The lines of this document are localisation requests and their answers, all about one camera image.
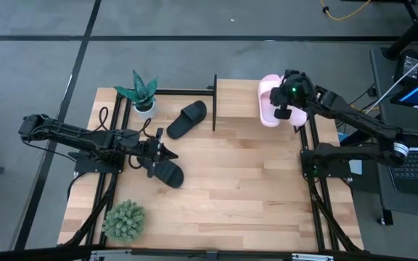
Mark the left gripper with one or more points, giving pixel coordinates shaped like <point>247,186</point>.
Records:
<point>151,150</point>

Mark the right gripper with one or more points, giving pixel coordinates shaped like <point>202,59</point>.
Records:
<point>298,92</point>

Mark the pink slide sandal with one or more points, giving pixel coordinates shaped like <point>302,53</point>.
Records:
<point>266,114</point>
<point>299,117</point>

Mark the black slide sandal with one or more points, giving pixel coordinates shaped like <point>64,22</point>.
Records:
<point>171,175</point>
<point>187,117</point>

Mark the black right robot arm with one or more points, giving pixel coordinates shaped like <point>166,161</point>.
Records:
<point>357,121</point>

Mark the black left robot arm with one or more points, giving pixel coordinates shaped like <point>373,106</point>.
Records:
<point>85,137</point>

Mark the snake plant in white pot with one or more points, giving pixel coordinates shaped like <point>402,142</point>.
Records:
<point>145,110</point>

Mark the small blue box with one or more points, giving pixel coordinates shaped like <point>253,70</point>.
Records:
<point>343,137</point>

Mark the round green succulent plant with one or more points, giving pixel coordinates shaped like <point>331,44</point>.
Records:
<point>123,221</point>

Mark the dark grey equipment cart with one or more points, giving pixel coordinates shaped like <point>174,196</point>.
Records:
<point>385,121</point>

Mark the thin white rod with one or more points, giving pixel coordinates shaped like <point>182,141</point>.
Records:
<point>399,80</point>

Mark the black power brick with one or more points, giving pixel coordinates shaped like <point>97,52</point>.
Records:
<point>408,65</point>

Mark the wooden shelf with black frame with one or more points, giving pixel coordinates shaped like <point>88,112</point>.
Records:
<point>238,105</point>

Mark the black metal table frame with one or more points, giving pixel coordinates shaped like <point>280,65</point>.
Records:
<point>180,92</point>

